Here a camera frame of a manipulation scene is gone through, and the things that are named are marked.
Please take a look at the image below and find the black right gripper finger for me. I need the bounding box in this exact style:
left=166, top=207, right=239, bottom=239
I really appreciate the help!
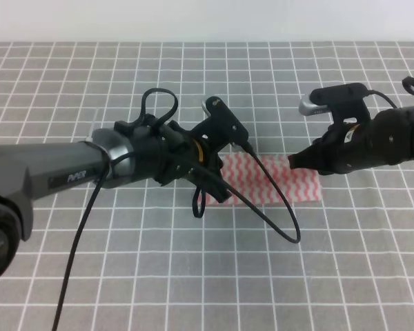
left=288, top=144, right=319, bottom=170

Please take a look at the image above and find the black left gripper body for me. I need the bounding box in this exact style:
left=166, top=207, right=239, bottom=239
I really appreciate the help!
left=158, top=120, right=224, bottom=186

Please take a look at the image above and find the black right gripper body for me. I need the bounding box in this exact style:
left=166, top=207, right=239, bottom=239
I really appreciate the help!
left=312, top=123, right=373, bottom=174

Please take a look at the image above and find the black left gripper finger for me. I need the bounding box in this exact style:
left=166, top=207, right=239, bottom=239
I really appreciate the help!
left=196, top=174, right=231, bottom=203

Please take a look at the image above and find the pink white wavy striped towel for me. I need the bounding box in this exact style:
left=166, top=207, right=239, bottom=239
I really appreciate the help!
left=221, top=152, right=322, bottom=205

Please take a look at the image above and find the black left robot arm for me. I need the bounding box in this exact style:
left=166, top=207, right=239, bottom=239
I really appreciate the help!
left=0, top=115, right=228, bottom=276

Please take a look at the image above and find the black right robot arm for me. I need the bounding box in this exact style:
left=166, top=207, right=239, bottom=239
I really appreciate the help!
left=288, top=106, right=414, bottom=175

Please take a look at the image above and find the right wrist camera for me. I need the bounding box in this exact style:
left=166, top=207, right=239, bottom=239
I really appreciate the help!
left=299, top=83, right=368, bottom=117

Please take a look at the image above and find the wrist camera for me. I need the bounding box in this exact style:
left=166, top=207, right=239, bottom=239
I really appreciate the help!
left=299, top=83, right=368, bottom=117
left=203, top=97, right=250, bottom=152

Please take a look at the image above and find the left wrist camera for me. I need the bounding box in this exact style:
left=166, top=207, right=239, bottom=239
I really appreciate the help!
left=203, top=97, right=250, bottom=152

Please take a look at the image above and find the black left camera cable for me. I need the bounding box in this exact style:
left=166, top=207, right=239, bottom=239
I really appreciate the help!
left=51, top=144, right=302, bottom=331

